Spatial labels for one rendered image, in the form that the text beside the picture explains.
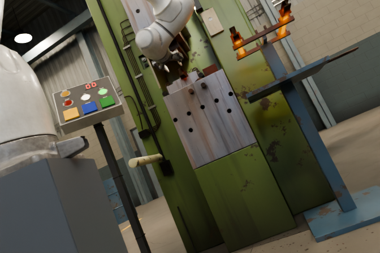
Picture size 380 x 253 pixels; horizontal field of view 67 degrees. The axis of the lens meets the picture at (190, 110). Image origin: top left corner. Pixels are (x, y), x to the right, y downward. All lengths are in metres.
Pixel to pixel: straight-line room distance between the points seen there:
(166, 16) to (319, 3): 6.98
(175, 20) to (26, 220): 0.87
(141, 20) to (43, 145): 1.45
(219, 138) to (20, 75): 1.17
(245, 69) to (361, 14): 6.28
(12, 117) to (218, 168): 1.21
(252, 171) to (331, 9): 6.65
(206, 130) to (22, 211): 1.22
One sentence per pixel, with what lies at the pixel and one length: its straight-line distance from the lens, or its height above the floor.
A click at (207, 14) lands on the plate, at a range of 1.95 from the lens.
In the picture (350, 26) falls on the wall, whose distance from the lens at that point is 7.86.
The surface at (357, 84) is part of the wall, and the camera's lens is 7.63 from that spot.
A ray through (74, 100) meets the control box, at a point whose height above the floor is 1.09.
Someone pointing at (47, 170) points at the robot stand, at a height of 0.58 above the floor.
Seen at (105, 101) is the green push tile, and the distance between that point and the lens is 1.69.
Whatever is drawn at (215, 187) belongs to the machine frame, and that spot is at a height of 0.34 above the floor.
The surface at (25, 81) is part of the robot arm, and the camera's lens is 0.62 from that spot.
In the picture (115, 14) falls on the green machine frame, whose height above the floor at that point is 1.65.
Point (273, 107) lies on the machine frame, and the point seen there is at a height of 0.61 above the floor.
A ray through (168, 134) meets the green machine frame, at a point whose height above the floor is 0.73.
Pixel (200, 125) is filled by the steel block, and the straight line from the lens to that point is 1.61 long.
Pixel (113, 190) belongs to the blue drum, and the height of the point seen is 0.64.
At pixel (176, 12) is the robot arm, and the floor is 1.04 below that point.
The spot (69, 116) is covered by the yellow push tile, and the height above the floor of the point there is 1.00.
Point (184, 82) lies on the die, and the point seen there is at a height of 0.96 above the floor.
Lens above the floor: 0.50
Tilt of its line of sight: 10 degrees up
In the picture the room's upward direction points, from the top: 24 degrees counter-clockwise
